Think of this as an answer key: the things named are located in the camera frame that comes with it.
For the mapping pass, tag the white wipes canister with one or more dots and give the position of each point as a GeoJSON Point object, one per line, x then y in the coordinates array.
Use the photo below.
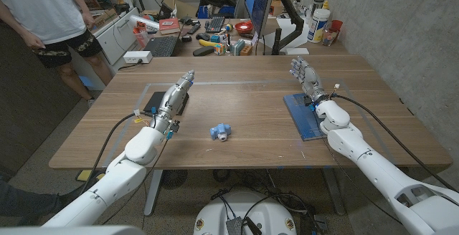
{"type": "Point", "coordinates": [318, 25]}

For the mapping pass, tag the black laptop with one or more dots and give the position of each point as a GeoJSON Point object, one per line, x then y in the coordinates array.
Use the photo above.
{"type": "Point", "coordinates": [161, 46]}

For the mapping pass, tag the black keyboard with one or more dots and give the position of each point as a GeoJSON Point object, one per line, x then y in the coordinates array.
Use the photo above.
{"type": "Point", "coordinates": [215, 24]}

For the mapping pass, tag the yellow bottle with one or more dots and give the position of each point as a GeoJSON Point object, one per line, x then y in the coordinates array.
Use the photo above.
{"type": "Point", "coordinates": [325, 5]}

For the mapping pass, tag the blue bag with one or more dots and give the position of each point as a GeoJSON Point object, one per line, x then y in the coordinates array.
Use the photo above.
{"type": "Point", "coordinates": [204, 11]}

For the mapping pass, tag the red book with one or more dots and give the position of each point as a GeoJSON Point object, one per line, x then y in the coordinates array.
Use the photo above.
{"type": "Point", "coordinates": [169, 26]}

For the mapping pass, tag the white flat box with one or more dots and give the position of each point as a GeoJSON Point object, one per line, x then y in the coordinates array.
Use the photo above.
{"type": "Point", "coordinates": [297, 51]}

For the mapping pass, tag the computer monitor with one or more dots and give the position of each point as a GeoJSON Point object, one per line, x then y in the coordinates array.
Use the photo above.
{"type": "Point", "coordinates": [259, 2]}

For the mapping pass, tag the white drawer cabinet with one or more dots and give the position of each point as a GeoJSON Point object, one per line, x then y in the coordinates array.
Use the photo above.
{"type": "Point", "coordinates": [120, 38]}

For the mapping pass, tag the dark lidded jar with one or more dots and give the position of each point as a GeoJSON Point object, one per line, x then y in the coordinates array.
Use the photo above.
{"type": "Point", "coordinates": [317, 4]}

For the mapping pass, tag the white roll tube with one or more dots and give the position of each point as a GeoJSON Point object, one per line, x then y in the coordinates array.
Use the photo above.
{"type": "Point", "coordinates": [143, 22]}

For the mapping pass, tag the orange block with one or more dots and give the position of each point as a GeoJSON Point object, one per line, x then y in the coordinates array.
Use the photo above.
{"type": "Point", "coordinates": [246, 51]}

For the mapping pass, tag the black computer mouse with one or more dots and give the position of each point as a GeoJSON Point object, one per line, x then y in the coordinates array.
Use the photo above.
{"type": "Point", "coordinates": [202, 37]}

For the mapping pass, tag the yellow black floor pedal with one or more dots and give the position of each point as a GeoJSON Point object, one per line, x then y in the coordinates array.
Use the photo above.
{"type": "Point", "coordinates": [86, 175]}

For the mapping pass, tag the black folder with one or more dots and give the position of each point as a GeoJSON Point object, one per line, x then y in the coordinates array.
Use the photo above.
{"type": "Point", "coordinates": [154, 100]}

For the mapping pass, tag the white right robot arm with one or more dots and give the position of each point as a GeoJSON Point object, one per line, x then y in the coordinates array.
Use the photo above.
{"type": "Point", "coordinates": [380, 177]}

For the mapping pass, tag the black remote control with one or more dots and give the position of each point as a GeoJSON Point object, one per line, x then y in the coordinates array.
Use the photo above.
{"type": "Point", "coordinates": [194, 29]}

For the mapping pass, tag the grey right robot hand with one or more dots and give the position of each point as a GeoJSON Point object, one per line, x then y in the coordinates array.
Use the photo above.
{"type": "Point", "coordinates": [310, 81]}

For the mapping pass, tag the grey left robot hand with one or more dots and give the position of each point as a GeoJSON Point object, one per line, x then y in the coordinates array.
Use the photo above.
{"type": "Point", "coordinates": [174, 99]}

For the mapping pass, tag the person in white shirt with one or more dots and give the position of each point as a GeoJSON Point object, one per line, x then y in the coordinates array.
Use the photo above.
{"type": "Point", "coordinates": [39, 9]}

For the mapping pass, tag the blue toy camera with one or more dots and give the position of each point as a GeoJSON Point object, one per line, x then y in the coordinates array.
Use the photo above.
{"type": "Point", "coordinates": [219, 132]}

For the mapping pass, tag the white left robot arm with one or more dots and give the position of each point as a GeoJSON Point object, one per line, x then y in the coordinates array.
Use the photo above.
{"type": "Point", "coordinates": [118, 177]}

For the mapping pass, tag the yellow banana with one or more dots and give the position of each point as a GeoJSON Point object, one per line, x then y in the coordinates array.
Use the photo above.
{"type": "Point", "coordinates": [208, 43]}

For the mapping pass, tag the teal sponge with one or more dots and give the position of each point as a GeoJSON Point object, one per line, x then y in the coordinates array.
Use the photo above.
{"type": "Point", "coordinates": [239, 47]}

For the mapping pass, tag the blue book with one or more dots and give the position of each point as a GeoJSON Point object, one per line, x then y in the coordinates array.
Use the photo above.
{"type": "Point", "coordinates": [301, 116]}

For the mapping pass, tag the dark trouser leg black shoe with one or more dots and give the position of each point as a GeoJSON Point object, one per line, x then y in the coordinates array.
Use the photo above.
{"type": "Point", "coordinates": [32, 202]}

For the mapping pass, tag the black glasses case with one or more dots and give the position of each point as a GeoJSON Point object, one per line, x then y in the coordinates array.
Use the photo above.
{"type": "Point", "coordinates": [203, 51]}

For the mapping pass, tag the colourful puzzle cube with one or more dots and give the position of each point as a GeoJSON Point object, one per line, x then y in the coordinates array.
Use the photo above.
{"type": "Point", "coordinates": [219, 49]}

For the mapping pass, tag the white power strip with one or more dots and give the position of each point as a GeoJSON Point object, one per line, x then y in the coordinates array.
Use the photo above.
{"type": "Point", "coordinates": [137, 56]}

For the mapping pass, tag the red cup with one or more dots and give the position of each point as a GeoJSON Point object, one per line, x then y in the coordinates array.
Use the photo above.
{"type": "Point", "coordinates": [331, 32]}

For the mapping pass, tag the red bowl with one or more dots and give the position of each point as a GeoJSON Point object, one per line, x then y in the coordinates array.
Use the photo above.
{"type": "Point", "coordinates": [244, 27]}

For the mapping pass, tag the white paper tag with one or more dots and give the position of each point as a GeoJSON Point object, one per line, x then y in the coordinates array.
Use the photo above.
{"type": "Point", "coordinates": [255, 38]}

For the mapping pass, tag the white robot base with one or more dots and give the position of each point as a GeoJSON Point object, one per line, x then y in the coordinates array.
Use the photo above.
{"type": "Point", "coordinates": [269, 213]}

